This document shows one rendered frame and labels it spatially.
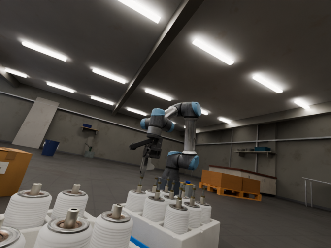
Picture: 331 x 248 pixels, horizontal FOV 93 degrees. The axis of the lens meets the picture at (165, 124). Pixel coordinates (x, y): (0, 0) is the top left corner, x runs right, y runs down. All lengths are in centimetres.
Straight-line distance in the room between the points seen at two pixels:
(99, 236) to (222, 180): 371
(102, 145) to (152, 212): 1052
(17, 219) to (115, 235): 27
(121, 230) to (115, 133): 1091
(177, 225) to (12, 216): 49
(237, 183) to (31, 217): 405
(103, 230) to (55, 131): 1095
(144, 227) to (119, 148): 1065
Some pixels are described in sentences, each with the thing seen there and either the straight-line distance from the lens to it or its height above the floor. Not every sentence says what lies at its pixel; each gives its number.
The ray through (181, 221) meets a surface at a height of 22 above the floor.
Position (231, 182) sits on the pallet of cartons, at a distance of 420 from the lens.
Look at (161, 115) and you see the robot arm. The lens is 86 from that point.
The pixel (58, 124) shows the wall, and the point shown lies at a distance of 1137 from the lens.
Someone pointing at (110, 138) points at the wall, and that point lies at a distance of 1125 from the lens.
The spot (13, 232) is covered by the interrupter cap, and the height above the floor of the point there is 25.
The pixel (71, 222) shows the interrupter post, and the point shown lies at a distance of 42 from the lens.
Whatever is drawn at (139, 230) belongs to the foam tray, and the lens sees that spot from 76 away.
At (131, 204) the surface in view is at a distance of 83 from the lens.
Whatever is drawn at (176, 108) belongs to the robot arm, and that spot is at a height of 85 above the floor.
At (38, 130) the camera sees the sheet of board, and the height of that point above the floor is 93.
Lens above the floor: 40
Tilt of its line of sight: 14 degrees up
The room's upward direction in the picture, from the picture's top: 11 degrees clockwise
